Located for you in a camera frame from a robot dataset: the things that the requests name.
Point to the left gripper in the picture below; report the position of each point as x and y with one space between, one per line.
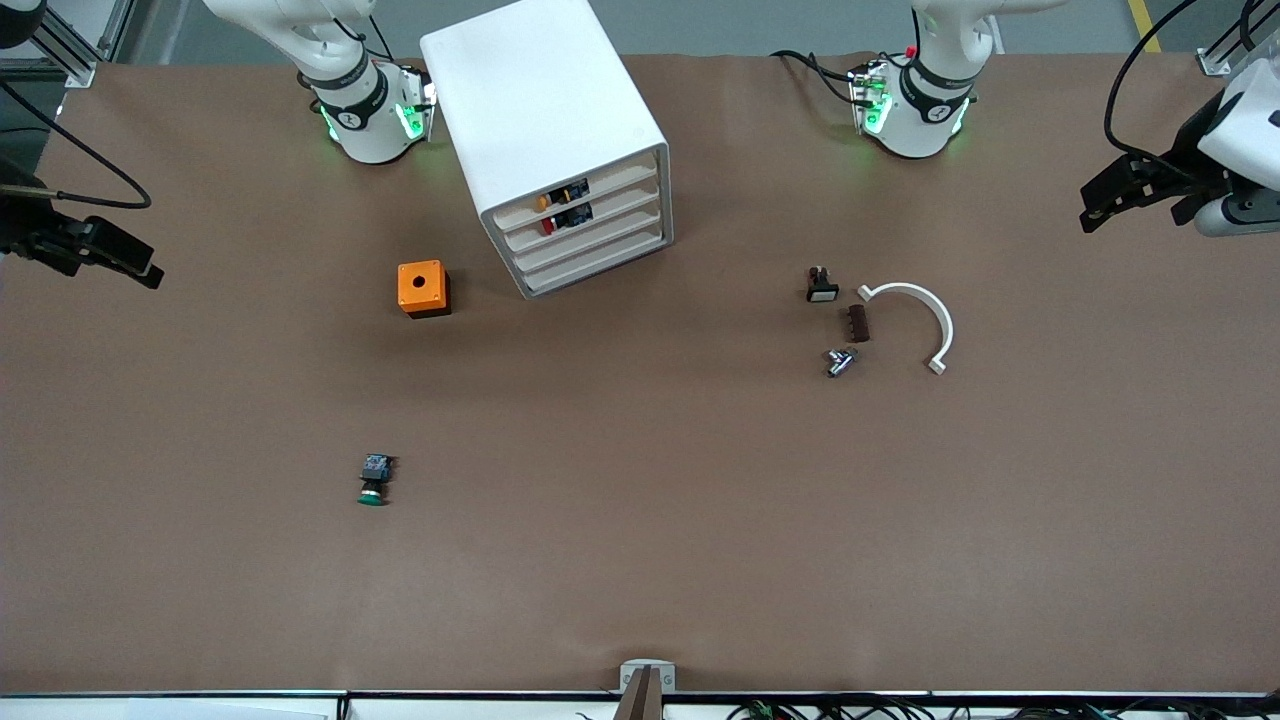
1183 172

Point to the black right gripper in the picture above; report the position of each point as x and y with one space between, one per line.
22 230

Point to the red mushroom push button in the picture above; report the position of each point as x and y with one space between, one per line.
550 226

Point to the white plastic drawer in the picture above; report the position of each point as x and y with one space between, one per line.
620 178
620 202
620 226
620 249

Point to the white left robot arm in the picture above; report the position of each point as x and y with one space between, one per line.
925 110

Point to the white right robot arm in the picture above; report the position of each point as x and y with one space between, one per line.
360 110

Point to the black rectangular white-top push button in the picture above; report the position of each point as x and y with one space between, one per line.
822 293

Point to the green mushroom push button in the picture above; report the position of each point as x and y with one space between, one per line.
375 470

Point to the yellow push button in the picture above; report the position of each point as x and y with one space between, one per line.
565 193

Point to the white drawer cabinet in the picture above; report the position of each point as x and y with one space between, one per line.
540 90

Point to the dark brown cylinder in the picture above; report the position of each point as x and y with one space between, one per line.
855 323

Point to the chrome angle valve fitting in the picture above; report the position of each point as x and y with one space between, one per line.
838 362

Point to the aluminium frame profile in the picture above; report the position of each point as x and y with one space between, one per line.
78 72
1213 62

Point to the orange button enclosure box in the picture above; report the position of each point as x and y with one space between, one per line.
408 292

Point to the grey metal table bracket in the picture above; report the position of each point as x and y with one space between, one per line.
630 678

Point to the brown post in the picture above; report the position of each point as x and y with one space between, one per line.
642 700

